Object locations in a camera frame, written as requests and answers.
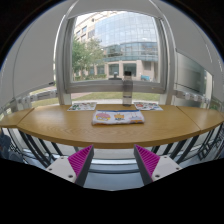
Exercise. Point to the clear plastic water bottle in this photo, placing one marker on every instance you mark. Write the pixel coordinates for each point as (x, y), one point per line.
(127, 88)

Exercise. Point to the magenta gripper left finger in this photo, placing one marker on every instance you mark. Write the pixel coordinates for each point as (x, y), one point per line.
(75, 167)

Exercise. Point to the colourful picture card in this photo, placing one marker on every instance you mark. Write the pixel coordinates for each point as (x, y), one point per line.
(83, 106)
(145, 106)

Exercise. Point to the folded white patterned towel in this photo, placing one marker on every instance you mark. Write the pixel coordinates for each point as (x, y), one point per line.
(113, 117)

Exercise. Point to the white window frame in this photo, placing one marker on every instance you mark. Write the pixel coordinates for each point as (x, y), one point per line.
(99, 41)

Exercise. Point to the right colourful picture card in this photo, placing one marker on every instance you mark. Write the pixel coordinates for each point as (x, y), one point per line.
(145, 106)

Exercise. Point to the left colourful picture card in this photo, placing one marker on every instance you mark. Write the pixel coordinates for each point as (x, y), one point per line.
(83, 106)

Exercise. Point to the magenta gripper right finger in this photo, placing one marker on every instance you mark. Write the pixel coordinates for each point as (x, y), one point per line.
(153, 167)

